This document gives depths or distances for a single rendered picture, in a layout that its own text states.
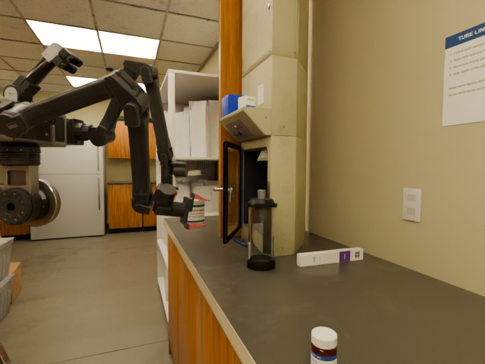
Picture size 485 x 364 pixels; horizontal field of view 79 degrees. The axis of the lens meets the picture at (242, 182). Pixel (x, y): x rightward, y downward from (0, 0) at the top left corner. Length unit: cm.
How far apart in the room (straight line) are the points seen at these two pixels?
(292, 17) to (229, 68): 40
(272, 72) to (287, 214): 54
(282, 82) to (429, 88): 49
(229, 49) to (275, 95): 48
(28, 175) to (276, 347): 112
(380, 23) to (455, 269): 94
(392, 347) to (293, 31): 107
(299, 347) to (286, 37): 104
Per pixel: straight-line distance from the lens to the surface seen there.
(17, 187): 144
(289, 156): 116
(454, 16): 122
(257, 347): 66
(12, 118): 109
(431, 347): 75
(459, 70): 115
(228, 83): 151
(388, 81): 132
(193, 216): 179
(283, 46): 124
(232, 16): 163
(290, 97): 120
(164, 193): 106
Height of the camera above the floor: 129
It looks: 3 degrees down
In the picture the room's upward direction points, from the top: straight up
